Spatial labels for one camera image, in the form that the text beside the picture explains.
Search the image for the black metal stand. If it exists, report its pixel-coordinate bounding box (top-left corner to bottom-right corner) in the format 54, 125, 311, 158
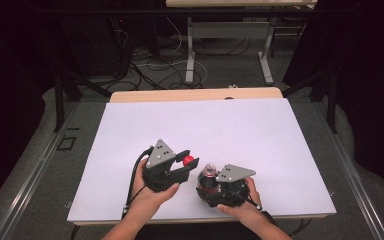
53, 69, 113, 133
281, 68, 340, 135

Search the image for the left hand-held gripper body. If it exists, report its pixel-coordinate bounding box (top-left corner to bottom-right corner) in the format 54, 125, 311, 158
143, 138, 190, 193

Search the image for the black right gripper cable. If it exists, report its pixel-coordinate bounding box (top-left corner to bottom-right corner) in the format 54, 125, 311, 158
228, 189, 279, 227

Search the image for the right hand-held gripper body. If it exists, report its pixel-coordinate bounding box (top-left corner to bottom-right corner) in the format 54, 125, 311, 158
209, 163, 257, 208

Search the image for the dark soda bottle red label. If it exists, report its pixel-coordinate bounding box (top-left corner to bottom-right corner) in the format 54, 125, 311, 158
196, 162, 222, 202

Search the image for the wooden table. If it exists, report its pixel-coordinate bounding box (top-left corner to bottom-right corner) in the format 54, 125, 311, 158
72, 87, 330, 227

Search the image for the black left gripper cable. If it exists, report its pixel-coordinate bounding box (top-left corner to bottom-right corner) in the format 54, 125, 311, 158
122, 146, 155, 219

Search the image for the white-legged desk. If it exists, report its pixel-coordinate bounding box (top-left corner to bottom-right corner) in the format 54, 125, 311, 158
165, 0, 318, 86

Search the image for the person's right hand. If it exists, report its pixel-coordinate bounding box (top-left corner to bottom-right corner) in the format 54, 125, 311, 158
216, 176, 265, 224

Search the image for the white table mat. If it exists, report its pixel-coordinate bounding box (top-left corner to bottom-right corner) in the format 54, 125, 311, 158
67, 98, 337, 223

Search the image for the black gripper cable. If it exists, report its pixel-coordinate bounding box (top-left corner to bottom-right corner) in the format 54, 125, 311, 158
228, 189, 279, 227
122, 146, 155, 219

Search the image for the person's left hand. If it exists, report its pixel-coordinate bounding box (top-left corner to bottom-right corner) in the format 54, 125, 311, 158
130, 158, 181, 218

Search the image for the metal floor rail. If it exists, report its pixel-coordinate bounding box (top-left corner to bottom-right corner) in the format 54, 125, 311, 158
0, 101, 81, 240
312, 101, 384, 240

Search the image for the tangle of floor cables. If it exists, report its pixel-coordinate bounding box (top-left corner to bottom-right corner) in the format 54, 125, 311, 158
104, 16, 253, 92

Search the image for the person's dark clothing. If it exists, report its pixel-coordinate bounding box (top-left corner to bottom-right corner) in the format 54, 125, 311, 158
134, 221, 264, 240

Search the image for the dark curtain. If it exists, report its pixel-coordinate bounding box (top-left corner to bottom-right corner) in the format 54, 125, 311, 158
0, 0, 61, 221
281, 0, 384, 198

